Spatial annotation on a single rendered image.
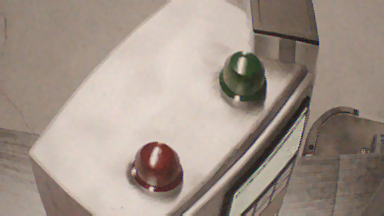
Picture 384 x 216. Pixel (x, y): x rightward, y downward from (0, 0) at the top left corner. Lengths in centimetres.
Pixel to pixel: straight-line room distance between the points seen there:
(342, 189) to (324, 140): 76
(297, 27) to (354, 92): 187
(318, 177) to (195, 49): 74
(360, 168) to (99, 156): 82
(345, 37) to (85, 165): 205
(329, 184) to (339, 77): 118
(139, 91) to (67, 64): 186
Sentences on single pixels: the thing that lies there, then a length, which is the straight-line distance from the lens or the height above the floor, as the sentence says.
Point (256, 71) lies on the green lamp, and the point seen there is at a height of 150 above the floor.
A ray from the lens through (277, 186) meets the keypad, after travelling 67.
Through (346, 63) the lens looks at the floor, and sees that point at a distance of 250.
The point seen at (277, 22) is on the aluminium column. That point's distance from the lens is 58.
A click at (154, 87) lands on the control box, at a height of 148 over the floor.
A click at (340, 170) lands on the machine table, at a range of 132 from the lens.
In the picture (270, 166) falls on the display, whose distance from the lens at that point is 60.
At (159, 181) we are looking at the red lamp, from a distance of 53.
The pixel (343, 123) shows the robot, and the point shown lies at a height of 24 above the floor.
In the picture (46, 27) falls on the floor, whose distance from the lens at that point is 253.
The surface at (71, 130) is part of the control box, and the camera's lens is 56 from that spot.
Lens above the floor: 194
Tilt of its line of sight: 56 degrees down
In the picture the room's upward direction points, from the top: 5 degrees clockwise
